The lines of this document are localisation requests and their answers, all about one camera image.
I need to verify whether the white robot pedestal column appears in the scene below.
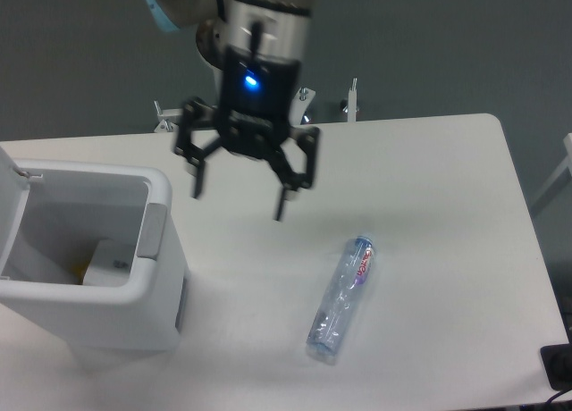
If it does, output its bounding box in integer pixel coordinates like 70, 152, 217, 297
195, 18, 227, 100

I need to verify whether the yellow and blue trash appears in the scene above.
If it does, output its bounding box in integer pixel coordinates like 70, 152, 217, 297
71, 261, 90, 285

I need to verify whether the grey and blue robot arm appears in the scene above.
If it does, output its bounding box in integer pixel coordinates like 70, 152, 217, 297
145, 0, 320, 220

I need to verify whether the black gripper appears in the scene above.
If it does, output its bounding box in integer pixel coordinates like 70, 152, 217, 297
172, 46, 321, 222

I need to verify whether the white plastic trash can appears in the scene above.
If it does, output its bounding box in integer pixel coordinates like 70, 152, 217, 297
1, 160, 188, 350

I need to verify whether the white furniture leg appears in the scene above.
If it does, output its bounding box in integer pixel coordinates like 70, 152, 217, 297
529, 133, 571, 217

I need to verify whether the white metal base frame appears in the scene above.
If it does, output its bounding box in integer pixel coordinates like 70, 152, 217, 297
153, 76, 360, 133

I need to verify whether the black device at edge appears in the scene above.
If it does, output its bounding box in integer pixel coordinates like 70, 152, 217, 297
540, 343, 571, 390

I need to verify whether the white paper bag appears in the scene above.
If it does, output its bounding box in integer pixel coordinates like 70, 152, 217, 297
82, 239, 135, 287

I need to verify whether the crushed clear plastic bottle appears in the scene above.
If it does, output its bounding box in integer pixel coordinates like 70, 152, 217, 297
306, 235, 376, 364

